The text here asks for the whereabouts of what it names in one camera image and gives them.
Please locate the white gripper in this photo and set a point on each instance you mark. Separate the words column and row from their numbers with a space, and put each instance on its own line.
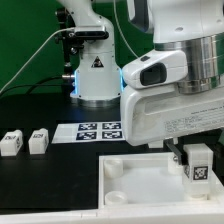
column 160, row 113

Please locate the white square tabletop part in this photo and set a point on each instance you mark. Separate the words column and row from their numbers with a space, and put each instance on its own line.
column 149, row 180

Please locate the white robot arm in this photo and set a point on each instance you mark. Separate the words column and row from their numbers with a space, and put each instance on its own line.
column 195, row 27

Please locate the white sheet with markers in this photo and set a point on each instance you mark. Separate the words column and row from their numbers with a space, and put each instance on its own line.
column 88, row 132

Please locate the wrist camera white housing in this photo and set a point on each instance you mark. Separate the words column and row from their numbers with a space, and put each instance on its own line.
column 156, row 68

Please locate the black camera stand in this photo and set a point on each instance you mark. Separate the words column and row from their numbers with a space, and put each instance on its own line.
column 69, row 46

